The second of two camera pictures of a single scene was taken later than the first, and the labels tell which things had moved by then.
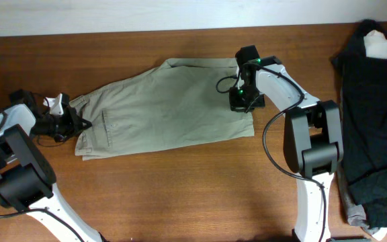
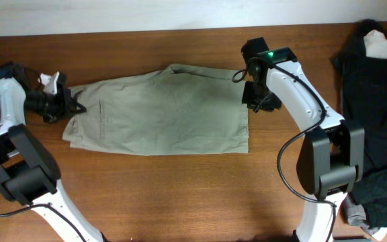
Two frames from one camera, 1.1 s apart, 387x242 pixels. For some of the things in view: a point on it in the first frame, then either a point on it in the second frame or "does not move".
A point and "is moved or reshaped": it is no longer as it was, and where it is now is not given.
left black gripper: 71,122 -> 66,103
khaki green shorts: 185,101 is moved or reshaped
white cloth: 377,46 does not move
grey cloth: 355,213 does not move
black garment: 375,94 does not move
